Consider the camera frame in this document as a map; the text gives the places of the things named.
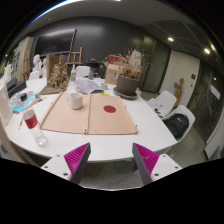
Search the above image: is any spread newspaper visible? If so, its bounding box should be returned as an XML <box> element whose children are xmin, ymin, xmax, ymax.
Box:
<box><xmin>73</xmin><ymin>77</ymin><xmax>105</xmax><ymax>94</ymax></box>

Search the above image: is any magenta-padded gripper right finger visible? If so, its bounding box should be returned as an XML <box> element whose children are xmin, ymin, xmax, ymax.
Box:
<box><xmin>132</xmin><ymin>142</ymin><xmax>184</xmax><ymax>186</ymax></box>

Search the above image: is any paintbrush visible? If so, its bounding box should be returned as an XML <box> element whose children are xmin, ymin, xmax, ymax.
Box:
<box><xmin>18</xmin><ymin>114</ymin><xmax>25</xmax><ymax>131</ymax></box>

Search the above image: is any colourful painting sheet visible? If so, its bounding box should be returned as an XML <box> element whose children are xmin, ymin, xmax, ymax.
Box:
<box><xmin>9</xmin><ymin>91</ymin><xmax>43</xmax><ymax>114</ymax></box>

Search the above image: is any long ceiling light panel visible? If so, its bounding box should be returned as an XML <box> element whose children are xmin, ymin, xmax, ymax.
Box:
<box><xmin>29</xmin><ymin>0</ymin><xmax>121</xmax><ymax>24</ymax></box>

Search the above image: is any white papers stack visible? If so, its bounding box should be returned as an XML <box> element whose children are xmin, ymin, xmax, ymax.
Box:
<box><xmin>147</xmin><ymin>98</ymin><xmax>165</xmax><ymax>115</ymax></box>

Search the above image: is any black box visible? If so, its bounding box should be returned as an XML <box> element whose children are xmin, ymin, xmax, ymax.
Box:
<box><xmin>5</xmin><ymin>78</ymin><xmax>28</xmax><ymax>99</ymax></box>

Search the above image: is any flat round red coaster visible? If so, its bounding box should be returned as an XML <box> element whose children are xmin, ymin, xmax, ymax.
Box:
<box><xmin>103</xmin><ymin>104</ymin><xmax>117</xmax><ymax>114</ymax></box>

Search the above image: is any white shelf unit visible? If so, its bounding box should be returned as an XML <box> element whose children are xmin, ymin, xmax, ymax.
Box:
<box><xmin>11</xmin><ymin>36</ymin><xmax>35</xmax><ymax>83</ymax></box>

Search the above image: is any green spray bottle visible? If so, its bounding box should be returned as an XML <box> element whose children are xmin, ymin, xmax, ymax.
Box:
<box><xmin>69</xmin><ymin>64</ymin><xmax>77</xmax><ymax>82</ymax></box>

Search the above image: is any black backpack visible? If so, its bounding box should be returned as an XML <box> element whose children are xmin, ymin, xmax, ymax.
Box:
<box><xmin>163</xmin><ymin>113</ymin><xmax>190</xmax><ymax>140</ymax></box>

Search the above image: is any grey plant saucer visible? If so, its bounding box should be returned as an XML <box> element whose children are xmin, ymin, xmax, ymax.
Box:
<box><xmin>112</xmin><ymin>86</ymin><xmax>138</xmax><ymax>100</ymax></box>

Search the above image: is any white chair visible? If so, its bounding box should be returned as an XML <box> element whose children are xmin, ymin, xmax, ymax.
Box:
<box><xmin>28</xmin><ymin>70</ymin><xmax>41</xmax><ymax>81</ymax></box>
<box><xmin>75</xmin><ymin>65</ymin><xmax>92</xmax><ymax>80</ymax></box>
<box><xmin>165</xmin><ymin>104</ymin><xmax>196</xmax><ymax>141</ymax></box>
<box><xmin>147</xmin><ymin>90</ymin><xmax>178</xmax><ymax>118</ymax></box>

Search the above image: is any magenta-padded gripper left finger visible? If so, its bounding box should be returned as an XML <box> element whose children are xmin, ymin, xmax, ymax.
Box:
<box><xmin>40</xmin><ymin>142</ymin><xmax>92</xmax><ymax>185</ymax></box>

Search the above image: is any glass pitcher with black lid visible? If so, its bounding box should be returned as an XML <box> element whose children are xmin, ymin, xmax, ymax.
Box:
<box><xmin>87</xmin><ymin>66</ymin><xmax>97</xmax><ymax>80</ymax></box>

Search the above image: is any red box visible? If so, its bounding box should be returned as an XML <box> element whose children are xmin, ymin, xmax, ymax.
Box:
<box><xmin>107</xmin><ymin>54</ymin><xmax>121</xmax><ymax>64</ymax></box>

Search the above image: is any white mug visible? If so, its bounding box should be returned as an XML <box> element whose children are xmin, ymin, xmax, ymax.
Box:
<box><xmin>66</xmin><ymin>92</ymin><xmax>84</xmax><ymax>111</ymax></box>

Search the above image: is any white plaster statue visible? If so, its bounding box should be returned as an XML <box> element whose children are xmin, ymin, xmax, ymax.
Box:
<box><xmin>129</xmin><ymin>49</ymin><xmax>144</xmax><ymax>68</ymax></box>

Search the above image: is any clear bottle with red label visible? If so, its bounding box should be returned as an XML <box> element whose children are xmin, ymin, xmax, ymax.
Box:
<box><xmin>22</xmin><ymin>108</ymin><xmax>48</xmax><ymax>147</ymax></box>

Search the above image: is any brown cardboard box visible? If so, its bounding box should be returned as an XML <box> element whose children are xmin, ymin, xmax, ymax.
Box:
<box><xmin>104</xmin><ymin>63</ymin><xmax>124</xmax><ymax>86</ymax></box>

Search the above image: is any black wall screen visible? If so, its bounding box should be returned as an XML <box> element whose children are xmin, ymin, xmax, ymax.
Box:
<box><xmin>34</xmin><ymin>28</ymin><xmax>77</xmax><ymax>57</ymax></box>

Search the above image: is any golden sculpture on wooden base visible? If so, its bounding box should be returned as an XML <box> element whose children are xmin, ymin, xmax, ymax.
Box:
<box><xmin>39</xmin><ymin>53</ymin><xmax>70</xmax><ymax>96</ymax></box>

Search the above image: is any wooden easel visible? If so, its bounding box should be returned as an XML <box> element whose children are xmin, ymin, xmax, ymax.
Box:
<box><xmin>65</xmin><ymin>46</ymin><xmax>83</xmax><ymax>66</ymax></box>
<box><xmin>20</xmin><ymin>49</ymin><xmax>32</xmax><ymax>82</ymax></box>

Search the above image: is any dried plant in grey pot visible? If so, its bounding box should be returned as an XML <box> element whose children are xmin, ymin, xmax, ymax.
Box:
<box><xmin>116</xmin><ymin>48</ymin><xmax>149</xmax><ymax>97</ymax></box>

